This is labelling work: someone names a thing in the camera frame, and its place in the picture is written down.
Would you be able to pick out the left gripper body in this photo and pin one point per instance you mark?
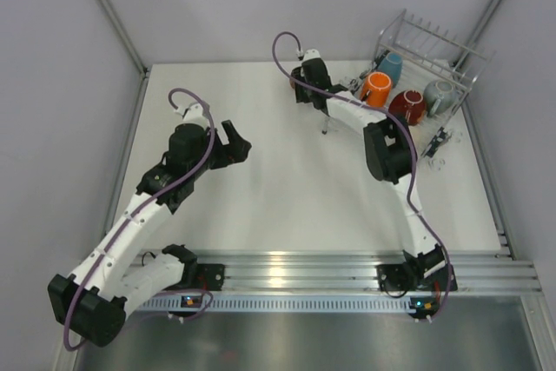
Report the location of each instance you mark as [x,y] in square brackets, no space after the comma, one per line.
[224,148]

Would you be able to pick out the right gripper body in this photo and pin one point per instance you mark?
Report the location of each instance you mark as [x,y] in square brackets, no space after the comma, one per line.
[303,93]

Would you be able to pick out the orange mug black handle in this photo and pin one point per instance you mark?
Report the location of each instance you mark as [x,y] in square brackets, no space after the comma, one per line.
[375,89]

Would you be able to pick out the blue ceramic mug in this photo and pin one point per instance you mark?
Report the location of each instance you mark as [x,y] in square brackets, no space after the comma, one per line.
[391,65]

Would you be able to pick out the white and red mug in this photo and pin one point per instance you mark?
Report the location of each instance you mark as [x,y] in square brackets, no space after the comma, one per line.
[411,105]

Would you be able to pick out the grey ceramic mug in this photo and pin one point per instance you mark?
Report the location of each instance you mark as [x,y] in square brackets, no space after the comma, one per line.
[439,95]

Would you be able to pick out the beige tumbler cup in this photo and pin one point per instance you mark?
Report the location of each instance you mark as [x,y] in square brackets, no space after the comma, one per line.
[420,139]

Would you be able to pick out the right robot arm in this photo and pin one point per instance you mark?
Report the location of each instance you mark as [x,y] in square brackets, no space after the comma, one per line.
[390,156]

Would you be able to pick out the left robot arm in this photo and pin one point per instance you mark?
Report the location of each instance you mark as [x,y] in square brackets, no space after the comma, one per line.
[96,299]

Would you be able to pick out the silver metal dish rack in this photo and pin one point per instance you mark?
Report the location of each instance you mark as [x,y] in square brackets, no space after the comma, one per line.
[429,53]

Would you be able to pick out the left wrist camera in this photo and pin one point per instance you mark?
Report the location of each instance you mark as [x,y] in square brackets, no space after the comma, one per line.
[193,113]

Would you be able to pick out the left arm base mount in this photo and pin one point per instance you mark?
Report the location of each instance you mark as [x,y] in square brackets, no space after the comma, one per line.
[207,276]

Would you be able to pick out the slotted cable duct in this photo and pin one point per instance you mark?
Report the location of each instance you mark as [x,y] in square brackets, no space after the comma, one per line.
[311,304]

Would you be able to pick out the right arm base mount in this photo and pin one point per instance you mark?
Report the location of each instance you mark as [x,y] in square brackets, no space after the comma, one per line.
[394,280]

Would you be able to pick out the aluminium mounting rail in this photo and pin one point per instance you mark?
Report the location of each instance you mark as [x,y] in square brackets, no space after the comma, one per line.
[356,272]

